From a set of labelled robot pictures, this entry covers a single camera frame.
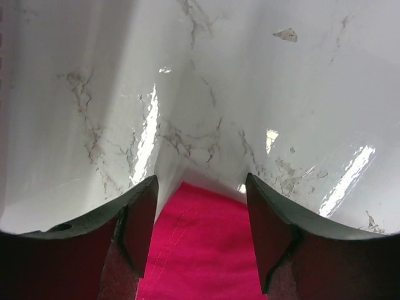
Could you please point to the pink red t shirt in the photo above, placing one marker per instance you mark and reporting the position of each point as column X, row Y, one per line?
column 201, row 248

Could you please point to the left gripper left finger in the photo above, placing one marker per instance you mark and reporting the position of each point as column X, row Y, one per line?
column 99, row 255

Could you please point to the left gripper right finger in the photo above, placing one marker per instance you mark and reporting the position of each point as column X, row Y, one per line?
column 302, row 255

